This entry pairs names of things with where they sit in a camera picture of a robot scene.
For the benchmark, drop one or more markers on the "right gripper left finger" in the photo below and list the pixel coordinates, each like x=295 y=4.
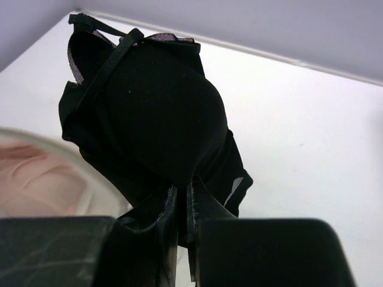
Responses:
x=136 y=249

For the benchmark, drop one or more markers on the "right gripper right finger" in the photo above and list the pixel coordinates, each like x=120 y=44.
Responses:
x=224 y=250

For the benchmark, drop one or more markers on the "pink bra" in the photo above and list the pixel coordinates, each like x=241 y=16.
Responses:
x=38 y=183

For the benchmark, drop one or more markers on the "black bra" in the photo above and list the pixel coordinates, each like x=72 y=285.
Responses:
x=144 y=115

